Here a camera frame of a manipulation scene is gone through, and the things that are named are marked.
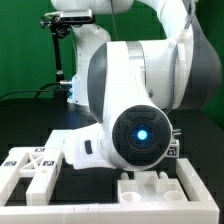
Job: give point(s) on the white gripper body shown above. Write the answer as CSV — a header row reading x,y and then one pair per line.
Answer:
x,y
81,149

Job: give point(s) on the white chair seat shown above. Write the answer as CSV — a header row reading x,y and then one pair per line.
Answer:
x,y
149,186

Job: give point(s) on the white tagged cube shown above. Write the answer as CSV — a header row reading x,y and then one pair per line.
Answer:
x,y
173,151

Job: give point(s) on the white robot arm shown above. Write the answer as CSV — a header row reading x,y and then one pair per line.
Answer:
x,y
129,87

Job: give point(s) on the white U-shaped fence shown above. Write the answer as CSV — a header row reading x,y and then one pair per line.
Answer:
x,y
200,207

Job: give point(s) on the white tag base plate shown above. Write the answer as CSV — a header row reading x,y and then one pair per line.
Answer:
x,y
63,140

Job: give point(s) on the white chair back frame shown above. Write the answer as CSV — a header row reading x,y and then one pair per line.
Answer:
x,y
42,165

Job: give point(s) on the black camera stand pole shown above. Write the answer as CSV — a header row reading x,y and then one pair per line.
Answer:
x,y
58,31

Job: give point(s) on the grey camera on stand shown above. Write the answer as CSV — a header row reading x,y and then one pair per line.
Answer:
x,y
72,16

